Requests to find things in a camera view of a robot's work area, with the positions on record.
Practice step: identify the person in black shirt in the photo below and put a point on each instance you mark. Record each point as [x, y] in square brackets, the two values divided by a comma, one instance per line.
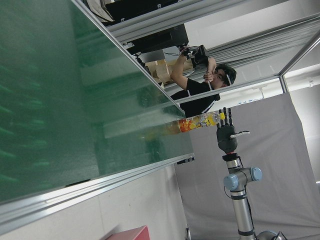
[197, 87]

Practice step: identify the grey cloth backdrop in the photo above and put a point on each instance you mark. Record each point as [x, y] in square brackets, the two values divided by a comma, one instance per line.
[275, 155]

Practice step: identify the yellow cap drink bottle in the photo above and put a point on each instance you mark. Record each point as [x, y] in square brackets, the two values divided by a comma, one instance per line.
[193, 124]

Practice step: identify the cardboard boxes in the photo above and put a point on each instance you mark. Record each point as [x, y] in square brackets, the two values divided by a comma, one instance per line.
[160, 71]

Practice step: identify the green conveyor belt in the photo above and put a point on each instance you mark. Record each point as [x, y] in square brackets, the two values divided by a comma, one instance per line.
[50, 100]

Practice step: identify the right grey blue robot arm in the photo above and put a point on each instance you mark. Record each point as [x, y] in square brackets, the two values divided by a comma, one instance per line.
[243, 212]

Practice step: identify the pink plastic basket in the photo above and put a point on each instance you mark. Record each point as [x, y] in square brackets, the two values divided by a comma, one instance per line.
[132, 233]

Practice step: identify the aluminium cell frame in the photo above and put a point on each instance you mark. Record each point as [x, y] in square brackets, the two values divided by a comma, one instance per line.
[150, 22]

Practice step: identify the black equipment box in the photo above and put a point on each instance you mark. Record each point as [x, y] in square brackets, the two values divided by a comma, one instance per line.
[160, 37]

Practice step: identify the black teleoperation device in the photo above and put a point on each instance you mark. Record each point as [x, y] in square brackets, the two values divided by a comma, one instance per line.
[198, 55]

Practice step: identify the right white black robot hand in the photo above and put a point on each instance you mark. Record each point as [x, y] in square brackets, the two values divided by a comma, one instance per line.
[226, 136]

